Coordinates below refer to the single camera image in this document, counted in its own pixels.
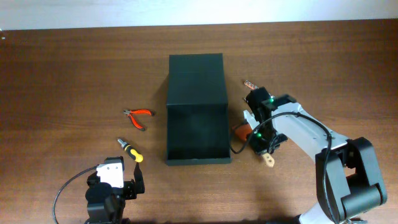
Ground black open box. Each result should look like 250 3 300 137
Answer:
166 54 232 166

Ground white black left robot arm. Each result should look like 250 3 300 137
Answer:
85 162 145 224

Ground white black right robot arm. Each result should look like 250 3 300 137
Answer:
244 87 387 223

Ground yellow black stubby screwdriver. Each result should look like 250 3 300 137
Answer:
118 138 144 163

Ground orange socket rail holder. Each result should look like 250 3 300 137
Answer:
244 80 259 90

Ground small orange cutting pliers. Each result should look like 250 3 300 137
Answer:
123 108 155 132

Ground orange scraper with wooden handle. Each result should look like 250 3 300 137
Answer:
230 122 275 167

